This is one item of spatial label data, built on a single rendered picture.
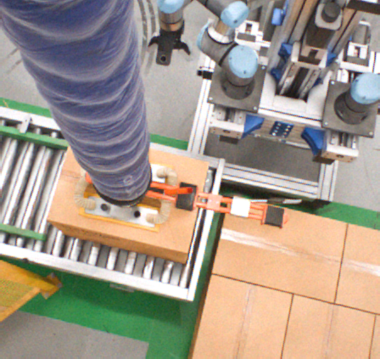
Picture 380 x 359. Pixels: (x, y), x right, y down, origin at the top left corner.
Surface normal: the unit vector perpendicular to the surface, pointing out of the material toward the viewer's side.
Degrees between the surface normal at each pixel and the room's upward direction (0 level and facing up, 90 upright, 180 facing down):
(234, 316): 0
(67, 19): 75
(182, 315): 0
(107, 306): 0
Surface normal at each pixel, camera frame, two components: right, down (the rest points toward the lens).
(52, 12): 0.30, 0.80
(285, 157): 0.03, -0.25
